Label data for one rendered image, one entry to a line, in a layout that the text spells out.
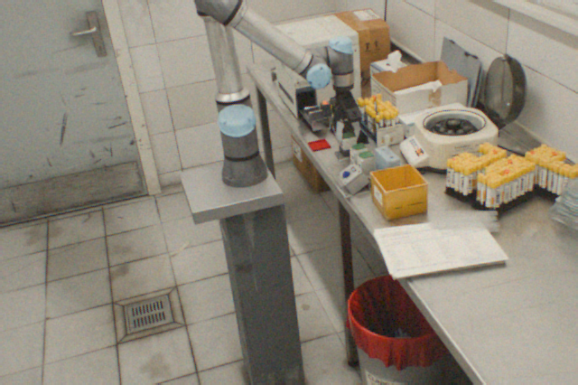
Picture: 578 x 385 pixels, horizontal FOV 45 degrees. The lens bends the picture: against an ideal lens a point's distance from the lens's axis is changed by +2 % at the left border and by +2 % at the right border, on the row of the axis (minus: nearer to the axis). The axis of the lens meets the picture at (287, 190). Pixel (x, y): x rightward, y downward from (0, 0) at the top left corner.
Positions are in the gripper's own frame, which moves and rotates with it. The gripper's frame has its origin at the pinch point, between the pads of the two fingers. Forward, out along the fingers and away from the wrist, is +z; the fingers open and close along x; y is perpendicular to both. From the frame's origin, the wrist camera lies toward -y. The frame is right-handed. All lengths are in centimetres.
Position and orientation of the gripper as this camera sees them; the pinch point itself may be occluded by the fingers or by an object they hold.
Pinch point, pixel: (348, 140)
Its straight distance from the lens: 239.1
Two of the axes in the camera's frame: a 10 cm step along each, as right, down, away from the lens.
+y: -2.6, -4.6, 8.5
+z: 1.0, 8.6, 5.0
